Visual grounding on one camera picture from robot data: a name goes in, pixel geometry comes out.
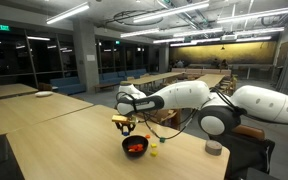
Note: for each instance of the brown leather chair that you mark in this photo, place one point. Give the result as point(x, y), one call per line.
point(250, 130)

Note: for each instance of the black bowl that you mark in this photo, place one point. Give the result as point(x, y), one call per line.
point(127, 143)

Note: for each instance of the grey duct tape roll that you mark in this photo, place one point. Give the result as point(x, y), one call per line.
point(213, 147)

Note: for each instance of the long ceiling light tube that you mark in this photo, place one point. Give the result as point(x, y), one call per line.
point(67, 13)
point(140, 32)
point(170, 11)
point(257, 14)
point(169, 40)

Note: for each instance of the white oval object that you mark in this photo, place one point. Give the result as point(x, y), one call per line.
point(44, 94)

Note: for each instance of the low wooden bench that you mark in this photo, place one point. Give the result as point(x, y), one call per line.
point(104, 86)

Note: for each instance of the tan wrist camera box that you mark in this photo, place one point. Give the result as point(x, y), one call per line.
point(120, 119)

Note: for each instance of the orange wooden disc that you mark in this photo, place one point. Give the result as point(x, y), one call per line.
point(138, 150)
point(135, 146)
point(147, 136)
point(140, 146)

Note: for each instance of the yellow wooden disc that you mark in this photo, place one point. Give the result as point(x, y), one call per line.
point(131, 150)

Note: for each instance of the long blue sofa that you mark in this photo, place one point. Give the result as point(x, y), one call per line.
point(117, 76)

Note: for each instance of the short blue sofa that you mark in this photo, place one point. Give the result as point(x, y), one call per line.
point(67, 85)

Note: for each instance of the light wooden table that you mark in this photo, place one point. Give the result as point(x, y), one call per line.
point(7, 90)
point(27, 111)

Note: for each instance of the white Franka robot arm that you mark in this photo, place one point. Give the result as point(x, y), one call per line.
point(184, 95)

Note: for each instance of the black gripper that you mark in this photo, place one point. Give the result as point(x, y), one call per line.
point(125, 124)

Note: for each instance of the green exit sign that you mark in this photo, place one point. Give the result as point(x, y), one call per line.
point(4, 28)

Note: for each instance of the dark wooden chair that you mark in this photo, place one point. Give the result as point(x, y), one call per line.
point(45, 87)

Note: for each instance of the white paper pillar sign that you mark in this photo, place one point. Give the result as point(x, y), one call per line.
point(90, 57)

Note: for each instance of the long wooden dining table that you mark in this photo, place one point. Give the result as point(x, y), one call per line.
point(150, 78)
point(212, 79)

